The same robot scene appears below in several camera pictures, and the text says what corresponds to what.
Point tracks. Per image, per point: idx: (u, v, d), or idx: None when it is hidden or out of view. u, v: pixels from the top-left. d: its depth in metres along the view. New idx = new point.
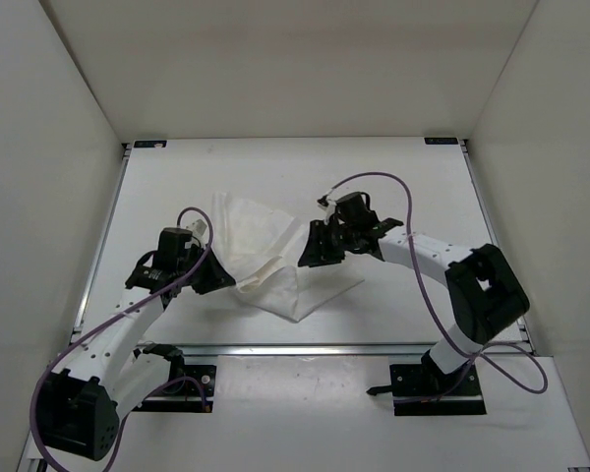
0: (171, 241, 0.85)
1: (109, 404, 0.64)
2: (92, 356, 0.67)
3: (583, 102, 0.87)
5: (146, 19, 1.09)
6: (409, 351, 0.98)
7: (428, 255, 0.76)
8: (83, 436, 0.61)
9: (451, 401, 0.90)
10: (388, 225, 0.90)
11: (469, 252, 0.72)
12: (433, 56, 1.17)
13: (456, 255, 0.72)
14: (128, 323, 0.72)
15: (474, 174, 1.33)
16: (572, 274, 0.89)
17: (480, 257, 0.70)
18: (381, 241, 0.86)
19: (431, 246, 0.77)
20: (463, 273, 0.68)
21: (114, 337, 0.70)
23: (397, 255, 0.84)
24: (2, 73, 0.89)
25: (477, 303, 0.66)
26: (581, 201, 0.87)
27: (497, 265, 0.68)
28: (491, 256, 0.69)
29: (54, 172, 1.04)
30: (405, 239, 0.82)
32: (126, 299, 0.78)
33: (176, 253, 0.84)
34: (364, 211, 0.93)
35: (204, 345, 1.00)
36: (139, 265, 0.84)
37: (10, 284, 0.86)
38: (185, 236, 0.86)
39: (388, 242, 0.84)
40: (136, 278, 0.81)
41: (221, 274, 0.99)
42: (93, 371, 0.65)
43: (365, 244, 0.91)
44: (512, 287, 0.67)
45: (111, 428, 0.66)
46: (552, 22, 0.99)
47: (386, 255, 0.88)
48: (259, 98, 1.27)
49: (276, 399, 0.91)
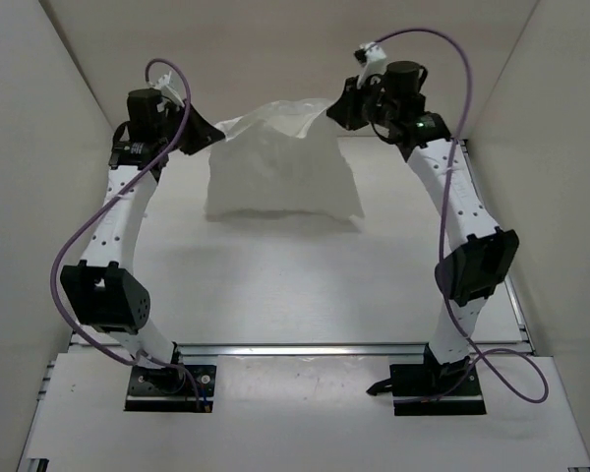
0: (142, 104, 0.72)
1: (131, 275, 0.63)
2: (103, 242, 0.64)
3: (583, 99, 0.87)
5: (146, 20, 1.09)
6: (412, 350, 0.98)
7: (453, 207, 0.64)
8: (121, 310, 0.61)
9: (451, 401, 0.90)
10: (436, 132, 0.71)
11: (493, 230, 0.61)
12: (433, 55, 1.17)
13: (479, 229, 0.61)
14: (128, 204, 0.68)
15: (474, 174, 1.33)
16: (572, 272, 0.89)
17: (499, 237, 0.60)
18: (416, 147, 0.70)
19: (462, 200, 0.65)
20: (471, 255, 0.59)
21: (120, 220, 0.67)
23: (426, 173, 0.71)
24: (2, 73, 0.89)
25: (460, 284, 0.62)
26: (582, 199, 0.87)
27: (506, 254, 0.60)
28: (507, 246, 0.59)
29: (54, 171, 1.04)
30: (442, 167, 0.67)
32: (113, 180, 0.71)
33: (148, 117, 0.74)
34: (411, 98, 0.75)
35: (204, 345, 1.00)
36: (117, 143, 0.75)
37: (9, 283, 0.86)
38: (155, 94, 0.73)
39: (424, 158, 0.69)
40: (119, 155, 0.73)
41: (206, 134, 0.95)
42: (111, 256, 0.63)
43: (397, 136, 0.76)
44: (500, 275, 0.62)
45: (143, 298, 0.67)
46: (552, 21, 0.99)
47: (410, 161, 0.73)
48: (259, 98, 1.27)
49: (276, 399, 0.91)
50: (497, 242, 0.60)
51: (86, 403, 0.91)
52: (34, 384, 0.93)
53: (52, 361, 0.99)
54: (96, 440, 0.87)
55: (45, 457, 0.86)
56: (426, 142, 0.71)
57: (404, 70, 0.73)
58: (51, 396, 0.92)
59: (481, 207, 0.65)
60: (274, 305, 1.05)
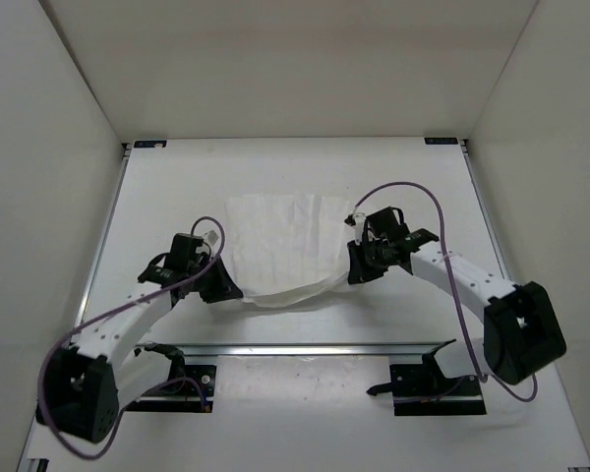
0: (185, 244, 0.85)
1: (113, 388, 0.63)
2: (101, 336, 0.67)
3: (583, 100, 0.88)
5: (146, 20, 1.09)
6: (412, 350, 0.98)
7: (465, 283, 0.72)
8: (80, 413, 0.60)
9: (451, 401, 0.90)
10: (423, 238, 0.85)
11: (512, 288, 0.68)
12: (433, 55, 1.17)
13: (497, 290, 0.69)
14: (139, 311, 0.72)
15: (474, 174, 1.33)
16: (572, 273, 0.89)
17: (525, 294, 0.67)
18: (412, 254, 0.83)
19: (470, 273, 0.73)
20: (504, 307, 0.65)
21: (124, 322, 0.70)
23: (430, 272, 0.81)
24: (2, 72, 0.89)
25: (513, 343, 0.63)
26: (582, 199, 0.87)
27: (540, 304, 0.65)
28: (537, 296, 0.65)
29: (54, 171, 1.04)
30: (441, 259, 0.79)
32: (137, 290, 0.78)
33: (190, 254, 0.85)
34: (394, 224, 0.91)
35: (205, 345, 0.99)
36: (151, 264, 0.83)
37: (9, 284, 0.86)
38: (197, 240, 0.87)
39: (422, 259, 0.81)
40: (147, 274, 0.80)
41: (227, 284, 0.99)
42: (102, 350, 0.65)
43: (393, 253, 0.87)
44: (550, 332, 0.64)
45: (109, 411, 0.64)
46: (552, 21, 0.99)
47: (416, 269, 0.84)
48: (259, 99, 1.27)
49: (276, 399, 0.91)
50: (523, 295, 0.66)
51: None
52: (34, 384, 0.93)
53: None
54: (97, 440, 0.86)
55: (46, 457, 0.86)
56: (418, 248, 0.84)
57: (381, 211, 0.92)
58: None
59: (491, 275, 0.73)
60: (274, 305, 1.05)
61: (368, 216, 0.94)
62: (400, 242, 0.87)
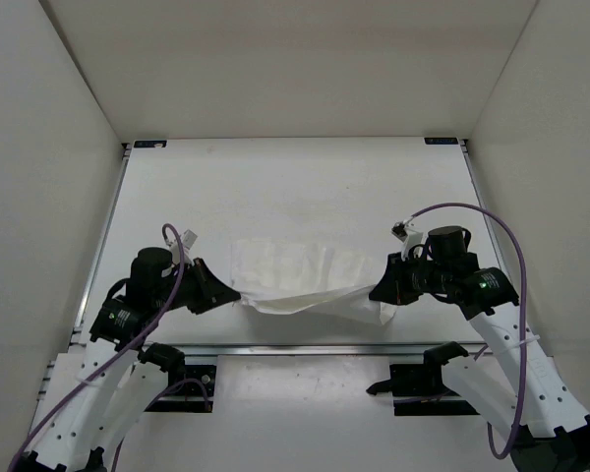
0: (146, 272, 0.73)
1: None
2: (58, 436, 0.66)
3: (583, 101, 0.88)
5: (147, 20, 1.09)
6: (411, 351, 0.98)
7: (535, 392, 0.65)
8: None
9: (450, 400, 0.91)
10: (500, 292, 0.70)
11: (583, 422, 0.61)
12: (434, 55, 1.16)
13: (566, 421, 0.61)
14: (92, 392, 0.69)
15: (474, 173, 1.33)
16: (573, 273, 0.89)
17: None
18: (482, 314, 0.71)
19: (543, 380, 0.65)
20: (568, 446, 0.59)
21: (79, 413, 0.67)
23: (491, 340, 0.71)
24: (2, 72, 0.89)
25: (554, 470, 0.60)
26: (583, 200, 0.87)
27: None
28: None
29: (53, 171, 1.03)
30: (514, 339, 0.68)
32: (91, 356, 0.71)
33: (150, 284, 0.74)
34: (464, 258, 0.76)
35: (204, 345, 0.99)
36: (108, 302, 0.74)
37: (9, 284, 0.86)
38: (160, 264, 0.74)
39: (494, 327, 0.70)
40: (102, 324, 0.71)
41: (211, 293, 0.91)
42: (60, 456, 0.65)
43: (456, 292, 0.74)
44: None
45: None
46: (552, 21, 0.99)
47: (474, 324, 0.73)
48: (259, 100, 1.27)
49: (276, 399, 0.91)
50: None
51: None
52: (34, 384, 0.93)
53: (52, 361, 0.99)
54: None
55: None
56: (492, 307, 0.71)
57: (451, 235, 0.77)
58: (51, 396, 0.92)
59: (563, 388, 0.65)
60: None
61: (432, 235, 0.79)
62: (466, 289, 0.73)
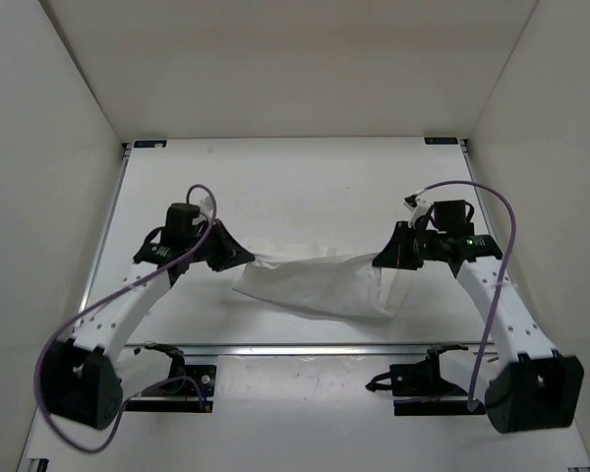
0: (179, 217, 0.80)
1: (112, 376, 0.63)
2: (97, 325, 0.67)
3: (583, 100, 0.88)
5: (147, 20, 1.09)
6: (412, 351, 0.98)
7: (503, 324, 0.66)
8: (82, 403, 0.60)
9: (451, 400, 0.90)
10: (485, 250, 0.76)
11: (550, 353, 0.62)
12: (433, 55, 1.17)
13: (531, 350, 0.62)
14: (134, 296, 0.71)
15: (474, 173, 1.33)
16: (572, 273, 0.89)
17: (559, 365, 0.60)
18: (465, 262, 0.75)
19: (512, 317, 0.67)
20: (528, 368, 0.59)
21: (120, 309, 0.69)
23: (473, 287, 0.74)
24: (2, 72, 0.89)
25: (519, 402, 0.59)
26: (583, 199, 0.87)
27: (569, 383, 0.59)
28: (569, 370, 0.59)
29: (54, 170, 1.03)
30: (492, 282, 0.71)
32: (133, 272, 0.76)
33: (184, 229, 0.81)
34: (461, 220, 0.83)
35: (204, 345, 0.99)
36: (147, 242, 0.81)
37: (8, 283, 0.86)
38: (193, 211, 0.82)
39: (473, 272, 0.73)
40: (144, 254, 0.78)
41: (233, 248, 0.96)
42: (99, 340, 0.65)
43: (445, 250, 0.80)
44: (566, 413, 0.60)
45: (112, 398, 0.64)
46: (552, 21, 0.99)
47: (461, 277, 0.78)
48: (259, 100, 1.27)
49: (276, 398, 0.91)
50: (557, 366, 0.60)
51: None
52: None
53: None
54: None
55: (46, 457, 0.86)
56: (474, 258, 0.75)
57: (454, 202, 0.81)
58: None
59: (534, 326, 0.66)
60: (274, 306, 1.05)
61: (436, 203, 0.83)
62: (458, 243, 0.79)
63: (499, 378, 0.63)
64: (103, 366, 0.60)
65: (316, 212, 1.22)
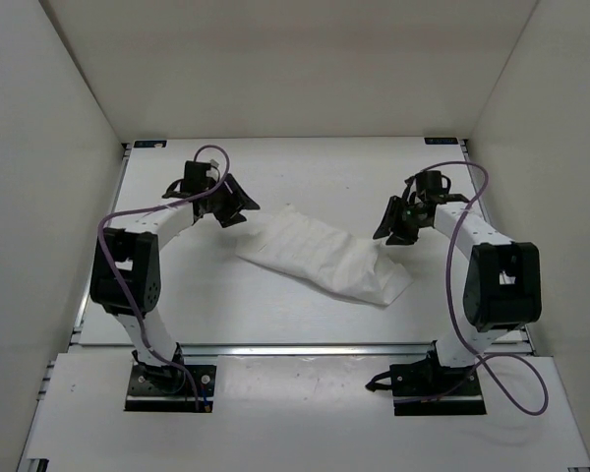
0: (195, 170, 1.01)
1: (156, 261, 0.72)
2: (144, 223, 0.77)
3: (583, 100, 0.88)
5: (147, 20, 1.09)
6: (411, 351, 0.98)
7: (469, 232, 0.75)
8: (135, 278, 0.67)
9: (451, 401, 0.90)
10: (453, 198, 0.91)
11: (507, 242, 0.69)
12: (433, 55, 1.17)
13: (494, 241, 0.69)
14: (169, 211, 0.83)
15: (474, 173, 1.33)
16: (571, 273, 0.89)
17: (516, 250, 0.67)
18: (438, 206, 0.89)
19: (478, 225, 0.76)
20: (491, 250, 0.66)
21: (158, 217, 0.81)
23: (446, 225, 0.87)
24: (2, 73, 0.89)
25: (488, 284, 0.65)
26: (583, 199, 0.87)
27: (527, 264, 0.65)
28: (524, 249, 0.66)
29: (54, 170, 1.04)
30: (459, 213, 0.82)
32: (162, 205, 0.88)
33: (200, 178, 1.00)
34: (438, 186, 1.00)
35: (204, 345, 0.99)
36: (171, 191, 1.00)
37: (9, 283, 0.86)
38: (206, 166, 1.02)
39: (444, 212, 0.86)
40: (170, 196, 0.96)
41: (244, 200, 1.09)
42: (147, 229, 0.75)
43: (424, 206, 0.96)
44: (530, 294, 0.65)
45: (154, 286, 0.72)
46: (552, 21, 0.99)
47: (441, 224, 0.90)
48: (260, 100, 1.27)
49: (276, 399, 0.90)
50: (516, 251, 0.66)
51: (87, 403, 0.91)
52: (34, 384, 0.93)
53: (52, 361, 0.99)
54: (96, 441, 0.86)
55: (45, 457, 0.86)
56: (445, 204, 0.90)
57: (432, 172, 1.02)
58: (51, 396, 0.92)
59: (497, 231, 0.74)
60: (273, 305, 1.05)
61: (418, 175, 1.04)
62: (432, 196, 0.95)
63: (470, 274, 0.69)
64: (153, 241, 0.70)
65: (316, 212, 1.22)
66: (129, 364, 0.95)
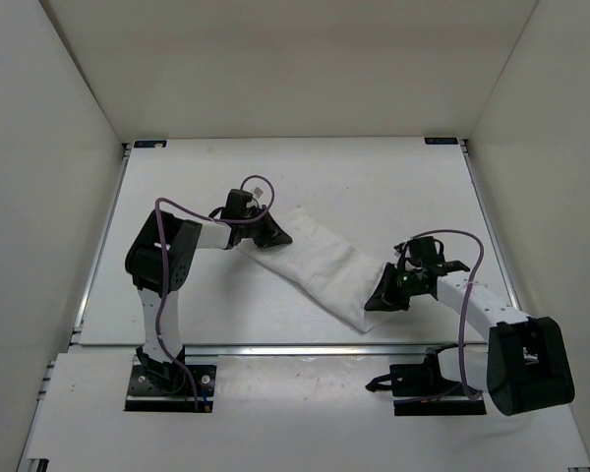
0: (236, 202, 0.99)
1: (193, 249, 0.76)
2: None
3: (583, 102, 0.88)
5: (147, 20, 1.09)
6: (411, 351, 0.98)
7: (480, 308, 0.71)
8: (174, 257, 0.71)
9: (450, 401, 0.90)
10: (453, 266, 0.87)
11: (525, 319, 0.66)
12: (434, 55, 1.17)
13: (507, 318, 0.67)
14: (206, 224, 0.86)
15: (474, 173, 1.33)
16: (571, 273, 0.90)
17: (538, 329, 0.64)
18: (440, 277, 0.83)
19: (487, 300, 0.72)
20: (510, 332, 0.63)
21: None
23: (449, 297, 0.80)
24: (2, 73, 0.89)
25: (513, 367, 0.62)
26: (581, 199, 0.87)
27: (551, 342, 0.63)
28: (548, 329, 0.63)
29: (54, 170, 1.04)
30: (463, 285, 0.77)
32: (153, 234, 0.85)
33: (240, 209, 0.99)
34: (433, 253, 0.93)
35: (205, 345, 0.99)
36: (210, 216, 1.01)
37: (9, 284, 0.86)
38: (248, 197, 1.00)
39: (446, 282, 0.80)
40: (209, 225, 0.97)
41: (273, 228, 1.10)
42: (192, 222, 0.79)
43: (423, 277, 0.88)
44: (560, 373, 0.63)
45: (184, 269, 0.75)
46: (552, 21, 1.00)
47: (442, 294, 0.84)
48: (260, 100, 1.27)
49: (276, 399, 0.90)
50: (536, 328, 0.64)
51: (87, 403, 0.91)
52: (34, 384, 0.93)
53: (52, 361, 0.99)
54: (96, 441, 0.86)
55: (45, 458, 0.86)
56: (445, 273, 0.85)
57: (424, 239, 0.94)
58: (51, 396, 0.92)
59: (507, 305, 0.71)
60: (274, 305, 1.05)
61: (409, 242, 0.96)
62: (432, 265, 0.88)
63: (490, 356, 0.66)
64: (197, 229, 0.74)
65: (317, 213, 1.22)
66: (129, 365, 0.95)
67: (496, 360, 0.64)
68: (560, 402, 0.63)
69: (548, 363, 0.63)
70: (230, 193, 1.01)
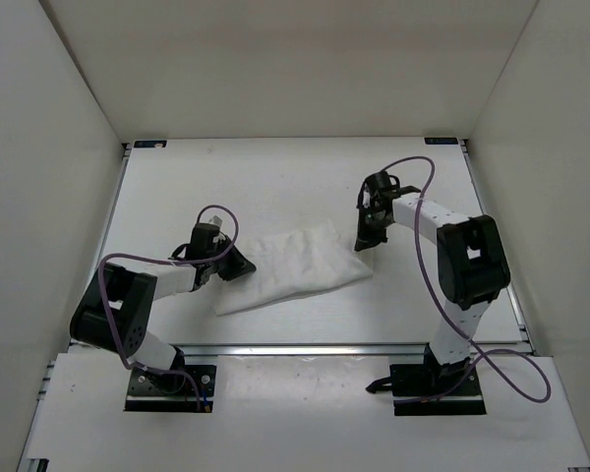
0: (202, 236, 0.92)
1: (147, 307, 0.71)
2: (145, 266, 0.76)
3: (585, 99, 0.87)
5: (147, 19, 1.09)
6: (411, 350, 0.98)
7: (430, 216, 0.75)
8: (123, 320, 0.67)
9: (450, 401, 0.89)
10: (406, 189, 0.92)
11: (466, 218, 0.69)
12: (434, 55, 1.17)
13: (453, 220, 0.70)
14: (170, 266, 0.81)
15: (474, 173, 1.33)
16: (572, 272, 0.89)
17: (478, 226, 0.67)
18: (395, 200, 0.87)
19: (435, 210, 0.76)
20: (454, 230, 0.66)
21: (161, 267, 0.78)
23: (405, 216, 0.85)
24: (1, 72, 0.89)
25: (457, 260, 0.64)
26: (583, 198, 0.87)
27: (491, 236, 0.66)
28: (484, 222, 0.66)
29: (54, 170, 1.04)
30: (414, 204, 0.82)
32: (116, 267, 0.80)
33: (206, 245, 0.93)
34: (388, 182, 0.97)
35: (204, 345, 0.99)
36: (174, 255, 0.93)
37: (8, 284, 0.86)
38: (214, 230, 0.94)
39: (401, 204, 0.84)
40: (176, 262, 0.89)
41: (242, 259, 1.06)
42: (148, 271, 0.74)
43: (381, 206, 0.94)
44: (498, 260, 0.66)
45: (139, 329, 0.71)
46: (553, 20, 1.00)
47: (398, 216, 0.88)
48: (259, 99, 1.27)
49: (276, 399, 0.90)
50: (476, 224, 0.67)
51: (87, 403, 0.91)
52: (34, 384, 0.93)
53: (52, 361, 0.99)
54: (96, 441, 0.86)
55: (45, 458, 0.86)
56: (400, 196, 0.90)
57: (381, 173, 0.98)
58: (51, 396, 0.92)
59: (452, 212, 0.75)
60: (273, 306, 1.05)
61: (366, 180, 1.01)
62: (385, 193, 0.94)
63: (440, 259, 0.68)
64: (148, 286, 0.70)
65: (316, 213, 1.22)
66: None
67: (443, 260, 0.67)
68: (501, 285, 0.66)
69: (486, 254, 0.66)
70: (196, 225, 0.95)
